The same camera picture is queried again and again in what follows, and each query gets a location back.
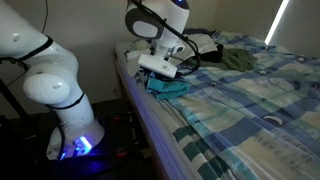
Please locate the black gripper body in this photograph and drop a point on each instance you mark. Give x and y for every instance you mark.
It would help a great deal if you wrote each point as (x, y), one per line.
(151, 72)

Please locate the teal striped towel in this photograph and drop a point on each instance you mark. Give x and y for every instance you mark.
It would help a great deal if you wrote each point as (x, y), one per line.
(166, 89)

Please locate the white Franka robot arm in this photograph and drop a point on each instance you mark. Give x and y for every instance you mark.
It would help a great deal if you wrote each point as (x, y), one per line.
(50, 86)

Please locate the dark blue pillow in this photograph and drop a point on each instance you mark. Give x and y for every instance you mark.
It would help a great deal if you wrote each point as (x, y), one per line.
(198, 31)

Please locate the black garment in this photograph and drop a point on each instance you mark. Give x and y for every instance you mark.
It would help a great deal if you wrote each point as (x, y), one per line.
(213, 55)

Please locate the green garment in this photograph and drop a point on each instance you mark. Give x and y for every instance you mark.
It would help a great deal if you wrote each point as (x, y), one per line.
(240, 60)

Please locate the blue plaid bed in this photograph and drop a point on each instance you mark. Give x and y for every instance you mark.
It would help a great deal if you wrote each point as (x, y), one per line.
(250, 116)

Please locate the black stand pole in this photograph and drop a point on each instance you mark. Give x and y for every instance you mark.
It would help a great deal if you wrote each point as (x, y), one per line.
(13, 100)

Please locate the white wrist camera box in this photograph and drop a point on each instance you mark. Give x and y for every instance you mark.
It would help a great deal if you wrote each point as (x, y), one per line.
(156, 65)

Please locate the bed frame with mattress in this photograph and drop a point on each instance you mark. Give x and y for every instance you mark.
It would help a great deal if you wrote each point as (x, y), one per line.
(146, 120)

